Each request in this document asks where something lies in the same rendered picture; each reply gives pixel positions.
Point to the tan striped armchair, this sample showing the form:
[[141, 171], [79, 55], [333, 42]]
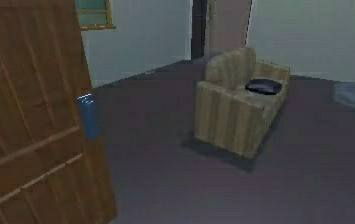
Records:
[[228, 116]]

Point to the wooden framed window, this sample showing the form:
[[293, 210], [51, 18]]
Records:
[[93, 13]]

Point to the grey floor cushion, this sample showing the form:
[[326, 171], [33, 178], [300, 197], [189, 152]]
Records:
[[351, 95]]

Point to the black round cushion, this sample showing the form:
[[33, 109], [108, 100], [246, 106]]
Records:
[[263, 86]]

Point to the brown wooden room door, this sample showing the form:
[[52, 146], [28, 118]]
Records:
[[31, 110]]

